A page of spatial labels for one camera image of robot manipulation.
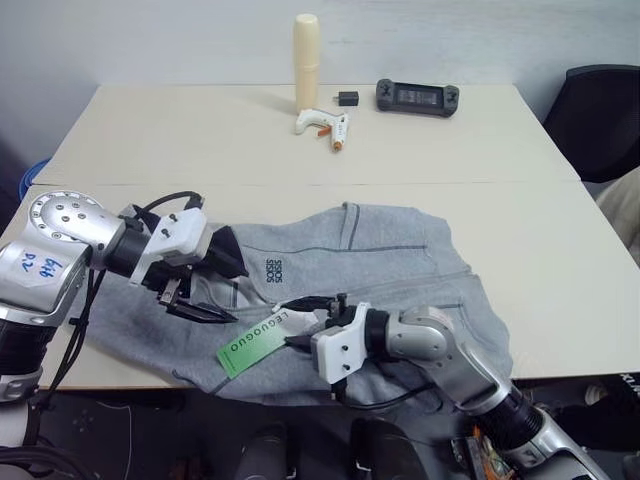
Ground green garment hang tag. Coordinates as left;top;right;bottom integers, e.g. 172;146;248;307
215;311;287;378

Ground grey zip jacket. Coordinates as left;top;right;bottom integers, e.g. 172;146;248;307
67;201;515;407

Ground white hot glue gun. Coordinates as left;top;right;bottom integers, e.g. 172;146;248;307
293;107;350;153

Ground beige cloth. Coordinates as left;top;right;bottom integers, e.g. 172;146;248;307
595;166;640;282

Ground black office chair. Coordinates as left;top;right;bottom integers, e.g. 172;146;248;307
541;63;640;184

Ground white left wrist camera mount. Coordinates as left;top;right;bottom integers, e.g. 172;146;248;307
128;207;214;289

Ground black box coloured wires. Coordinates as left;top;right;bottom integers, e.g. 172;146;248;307
449;423;517;480

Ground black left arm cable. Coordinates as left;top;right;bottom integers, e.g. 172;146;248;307
29;190;207;446

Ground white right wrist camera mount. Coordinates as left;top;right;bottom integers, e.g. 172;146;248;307
309;301;372;386

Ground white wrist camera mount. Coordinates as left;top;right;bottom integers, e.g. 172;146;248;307
128;207;214;289
309;301;372;386

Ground dark rounded shape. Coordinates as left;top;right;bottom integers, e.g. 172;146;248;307
233;421;302;480

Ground white label blue handwriting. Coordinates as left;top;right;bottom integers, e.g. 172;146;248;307
8;246;67;290

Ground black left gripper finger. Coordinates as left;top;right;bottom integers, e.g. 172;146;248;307
201;225;250;281
165;299;239;325

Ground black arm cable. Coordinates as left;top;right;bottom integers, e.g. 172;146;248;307
331;378;437;412
29;190;207;446

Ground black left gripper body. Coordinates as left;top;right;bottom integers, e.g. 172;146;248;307
141;258;206;308

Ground cream plastic bottle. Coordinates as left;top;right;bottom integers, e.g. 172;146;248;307
292;13;322;114

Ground black bag white letters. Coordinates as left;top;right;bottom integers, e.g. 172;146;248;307
598;368;640;417

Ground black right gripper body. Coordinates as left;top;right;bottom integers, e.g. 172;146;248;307
324;293;362;330

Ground blue round container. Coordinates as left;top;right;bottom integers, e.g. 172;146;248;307
18;156;54;202

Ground dark grey handheld controller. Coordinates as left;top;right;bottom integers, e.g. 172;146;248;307
374;78;462;117

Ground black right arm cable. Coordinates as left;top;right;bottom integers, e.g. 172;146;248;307
331;378;437;412

